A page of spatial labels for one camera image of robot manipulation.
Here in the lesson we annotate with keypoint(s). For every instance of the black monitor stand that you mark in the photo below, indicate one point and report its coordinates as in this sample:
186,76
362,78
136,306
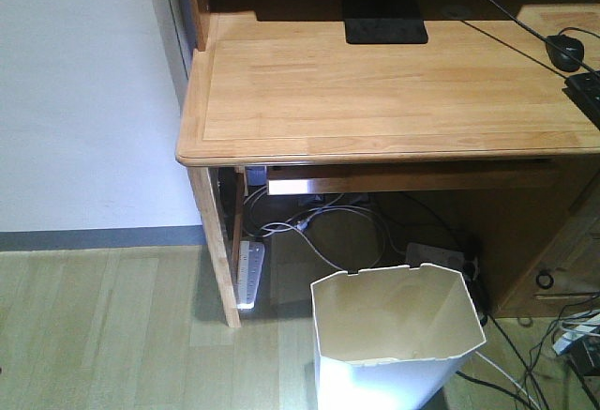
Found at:
383,22

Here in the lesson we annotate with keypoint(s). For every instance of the black computer mouse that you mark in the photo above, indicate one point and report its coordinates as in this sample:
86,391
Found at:
564,52

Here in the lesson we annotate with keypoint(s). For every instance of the grey power strip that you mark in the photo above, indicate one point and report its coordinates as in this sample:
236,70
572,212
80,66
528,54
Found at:
418,254

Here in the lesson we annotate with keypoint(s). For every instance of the white plastic trash bin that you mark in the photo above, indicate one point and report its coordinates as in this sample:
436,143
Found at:
390,338

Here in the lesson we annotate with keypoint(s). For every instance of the white power strip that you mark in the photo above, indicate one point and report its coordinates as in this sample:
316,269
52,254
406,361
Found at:
250,266

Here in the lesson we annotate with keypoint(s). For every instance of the wooden desk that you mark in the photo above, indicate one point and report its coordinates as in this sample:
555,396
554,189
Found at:
478,111

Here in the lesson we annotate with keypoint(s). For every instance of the black keyboard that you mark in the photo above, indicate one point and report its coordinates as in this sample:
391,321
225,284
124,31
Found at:
583,90

